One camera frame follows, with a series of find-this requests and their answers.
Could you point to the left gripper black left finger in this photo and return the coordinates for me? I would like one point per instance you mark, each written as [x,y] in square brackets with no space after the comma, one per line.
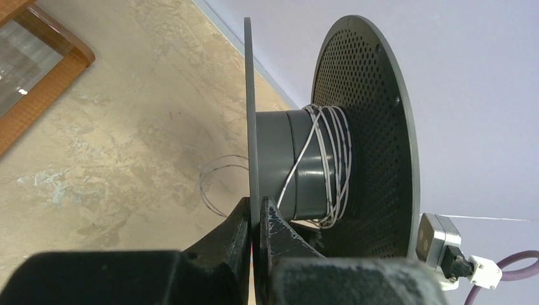
[214,270]

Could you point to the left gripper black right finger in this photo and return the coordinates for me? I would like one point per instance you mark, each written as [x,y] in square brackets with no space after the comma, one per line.
[290,271]

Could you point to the black cable spool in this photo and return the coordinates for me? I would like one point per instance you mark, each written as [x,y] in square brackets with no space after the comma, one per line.
[343,171]

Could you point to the wooden rack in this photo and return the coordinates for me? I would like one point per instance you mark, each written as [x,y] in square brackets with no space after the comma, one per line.
[40,59]

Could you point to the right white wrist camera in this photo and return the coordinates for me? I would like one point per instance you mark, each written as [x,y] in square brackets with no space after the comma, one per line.
[439,247]

